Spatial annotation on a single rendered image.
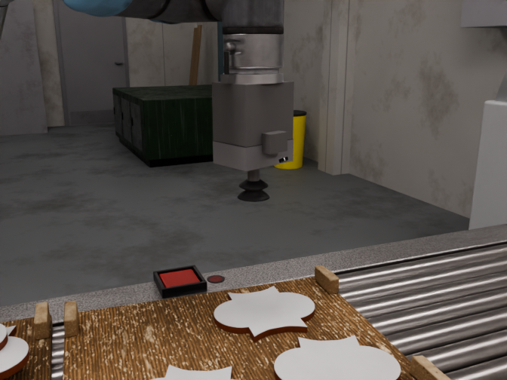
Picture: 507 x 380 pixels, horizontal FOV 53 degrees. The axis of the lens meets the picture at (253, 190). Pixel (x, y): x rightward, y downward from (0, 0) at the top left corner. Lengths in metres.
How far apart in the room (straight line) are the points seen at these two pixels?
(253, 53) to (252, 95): 0.05
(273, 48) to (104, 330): 0.44
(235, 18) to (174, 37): 9.04
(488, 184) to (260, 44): 2.53
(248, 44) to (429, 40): 4.04
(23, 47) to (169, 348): 8.30
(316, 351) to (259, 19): 0.41
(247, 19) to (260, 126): 0.12
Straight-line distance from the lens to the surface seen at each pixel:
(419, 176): 4.73
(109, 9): 0.58
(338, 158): 5.45
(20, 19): 8.96
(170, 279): 0.90
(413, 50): 4.76
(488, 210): 3.09
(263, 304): 0.77
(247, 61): 0.62
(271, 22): 0.62
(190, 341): 0.71
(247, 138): 0.61
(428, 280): 0.96
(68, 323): 0.74
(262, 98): 0.62
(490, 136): 3.03
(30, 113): 8.72
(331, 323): 0.75
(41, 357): 0.72
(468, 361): 0.77
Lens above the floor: 1.31
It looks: 16 degrees down
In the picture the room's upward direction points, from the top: straight up
